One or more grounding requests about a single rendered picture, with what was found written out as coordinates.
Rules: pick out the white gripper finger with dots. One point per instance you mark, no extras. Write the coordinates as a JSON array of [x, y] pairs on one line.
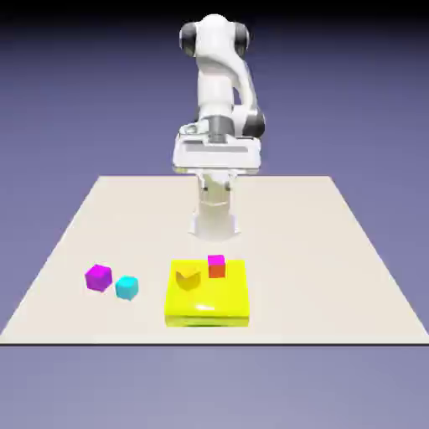
[[229, 182], [204, 183]]

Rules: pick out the large yellow box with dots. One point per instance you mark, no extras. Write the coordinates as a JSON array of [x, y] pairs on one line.
[[214, 298]]

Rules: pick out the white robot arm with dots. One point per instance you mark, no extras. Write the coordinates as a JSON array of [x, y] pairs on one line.
[[214, 67]]

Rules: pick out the small red cube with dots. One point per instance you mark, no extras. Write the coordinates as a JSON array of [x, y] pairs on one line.
[[217, 269]]

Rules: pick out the small yellow cube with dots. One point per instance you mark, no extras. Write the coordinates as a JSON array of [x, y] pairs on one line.
[[187, 280]]

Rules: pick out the small purple cube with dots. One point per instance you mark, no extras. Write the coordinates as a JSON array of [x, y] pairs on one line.
[[98, 277]]

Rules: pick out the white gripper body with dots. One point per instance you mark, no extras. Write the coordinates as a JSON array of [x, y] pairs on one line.
[[216, 157]]

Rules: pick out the small cyan cube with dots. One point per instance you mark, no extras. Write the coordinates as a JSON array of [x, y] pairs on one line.
[[126, 288]]

